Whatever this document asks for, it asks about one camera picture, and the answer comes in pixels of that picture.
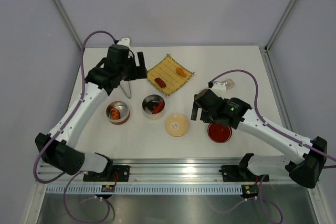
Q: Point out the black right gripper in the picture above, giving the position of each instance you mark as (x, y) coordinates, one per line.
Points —
(195, 112)

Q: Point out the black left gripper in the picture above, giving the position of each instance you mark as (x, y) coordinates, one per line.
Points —
(138, 72)

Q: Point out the metal serving tongs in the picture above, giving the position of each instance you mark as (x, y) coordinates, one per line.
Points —
(126, 89)

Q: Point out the cream round lid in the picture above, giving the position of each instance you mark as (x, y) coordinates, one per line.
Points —
(177, 125)

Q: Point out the red round lid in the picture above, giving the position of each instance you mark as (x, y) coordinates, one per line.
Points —
(218, 133)

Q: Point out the dark red meat slice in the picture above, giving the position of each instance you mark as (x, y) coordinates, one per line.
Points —
(160, 83)

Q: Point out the black sea cucumber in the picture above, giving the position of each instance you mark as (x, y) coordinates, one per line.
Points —
(149, 106)

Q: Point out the red sausage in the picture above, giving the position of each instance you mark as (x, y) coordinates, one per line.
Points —
(157, 109)

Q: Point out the orange spotted food piece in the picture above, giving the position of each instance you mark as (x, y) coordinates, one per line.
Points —
(115, 114)

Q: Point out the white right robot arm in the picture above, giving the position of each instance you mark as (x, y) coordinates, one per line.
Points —
(302, 159)

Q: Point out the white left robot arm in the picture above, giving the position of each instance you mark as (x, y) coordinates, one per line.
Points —
(58, 147)

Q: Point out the beige steel lunch container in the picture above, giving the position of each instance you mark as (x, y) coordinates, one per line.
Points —
(156, 98)

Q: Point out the red-based steel lunch container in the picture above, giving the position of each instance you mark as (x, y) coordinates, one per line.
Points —
(124, 112)

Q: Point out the woven bamboo tray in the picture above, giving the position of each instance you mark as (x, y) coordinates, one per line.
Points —
(166, 70)

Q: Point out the orange fried chicken piece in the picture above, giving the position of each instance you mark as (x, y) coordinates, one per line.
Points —
(180, 72)

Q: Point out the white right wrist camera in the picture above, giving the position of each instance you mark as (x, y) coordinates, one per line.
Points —
(215, 85)

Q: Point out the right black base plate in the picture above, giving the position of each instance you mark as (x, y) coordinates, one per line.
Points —
(231, 173)

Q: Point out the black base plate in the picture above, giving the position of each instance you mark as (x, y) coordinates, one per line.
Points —
(120, 173)
(231, 173)

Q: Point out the aluminium mounting rail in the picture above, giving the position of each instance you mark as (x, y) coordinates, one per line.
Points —
(169, 171)

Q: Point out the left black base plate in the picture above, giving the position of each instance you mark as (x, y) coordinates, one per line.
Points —
(120, 173)

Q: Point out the left aluminium frame post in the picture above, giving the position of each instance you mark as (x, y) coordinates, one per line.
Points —
(68, 23)

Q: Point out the aluminium frame post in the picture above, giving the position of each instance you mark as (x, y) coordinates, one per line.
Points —
(68, 23)
(280, 24)

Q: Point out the white slotted cable duct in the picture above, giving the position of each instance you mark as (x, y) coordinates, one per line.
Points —
(148, 189)

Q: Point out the right aluminium frame post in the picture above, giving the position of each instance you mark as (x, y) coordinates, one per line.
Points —
(280, 24)

